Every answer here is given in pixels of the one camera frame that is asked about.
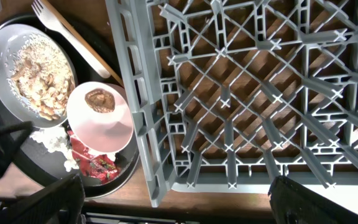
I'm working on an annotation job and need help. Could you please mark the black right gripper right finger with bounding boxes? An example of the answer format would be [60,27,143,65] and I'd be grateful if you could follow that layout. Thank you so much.
[268,175,358,224]

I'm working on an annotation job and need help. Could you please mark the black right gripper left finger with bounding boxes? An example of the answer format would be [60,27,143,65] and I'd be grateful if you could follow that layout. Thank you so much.
[0,174,85,224]

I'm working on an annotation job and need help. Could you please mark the red snack wrapper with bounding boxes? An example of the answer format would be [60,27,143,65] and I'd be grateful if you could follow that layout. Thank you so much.
[67,131,121,184]

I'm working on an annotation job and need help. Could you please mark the white tissue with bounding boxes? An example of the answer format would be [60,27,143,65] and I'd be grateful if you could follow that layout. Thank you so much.
[30,126,79,172]

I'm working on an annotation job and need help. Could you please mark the grey plate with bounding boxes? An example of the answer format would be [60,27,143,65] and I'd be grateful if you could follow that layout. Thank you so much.
[0,24,77,128]

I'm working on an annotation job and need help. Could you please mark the rice and peanut shells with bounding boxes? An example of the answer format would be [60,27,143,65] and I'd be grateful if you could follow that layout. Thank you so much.
[7,34,75,121]

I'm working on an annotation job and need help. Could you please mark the pink bowl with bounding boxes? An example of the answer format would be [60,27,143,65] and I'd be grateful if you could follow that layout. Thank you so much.
[67,82,134,153]

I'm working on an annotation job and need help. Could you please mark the brown mushroom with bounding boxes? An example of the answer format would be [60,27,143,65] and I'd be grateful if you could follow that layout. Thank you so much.
[85,88,115,113]

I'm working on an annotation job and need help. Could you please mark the white plastic fork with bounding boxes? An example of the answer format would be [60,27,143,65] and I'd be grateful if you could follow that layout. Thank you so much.
[31,0,112,79]

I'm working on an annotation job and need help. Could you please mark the wooden chopstick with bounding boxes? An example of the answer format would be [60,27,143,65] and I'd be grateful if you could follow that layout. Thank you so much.
[39,0,124,87]

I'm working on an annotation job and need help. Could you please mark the grey dishwasher rack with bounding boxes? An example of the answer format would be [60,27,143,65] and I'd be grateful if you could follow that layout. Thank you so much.
[106,0,358,207]

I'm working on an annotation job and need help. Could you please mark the round black tray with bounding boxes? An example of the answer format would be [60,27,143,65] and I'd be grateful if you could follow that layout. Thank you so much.
[0,14,139,198]

